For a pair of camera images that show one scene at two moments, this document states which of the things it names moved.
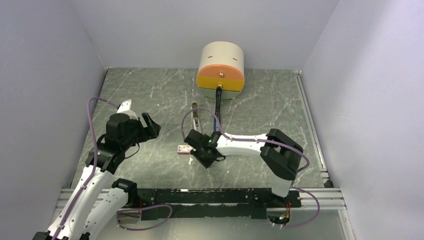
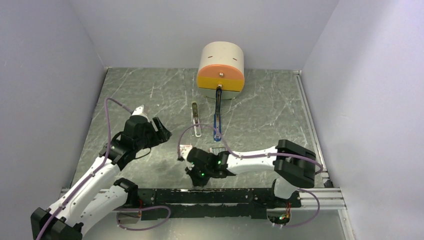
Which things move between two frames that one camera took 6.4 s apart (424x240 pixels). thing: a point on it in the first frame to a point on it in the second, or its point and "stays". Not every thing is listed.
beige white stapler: [195, 119] stays
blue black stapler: [217, 110] stays
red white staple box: [184, 149] stays
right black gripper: [206, 164] to [190, 169]
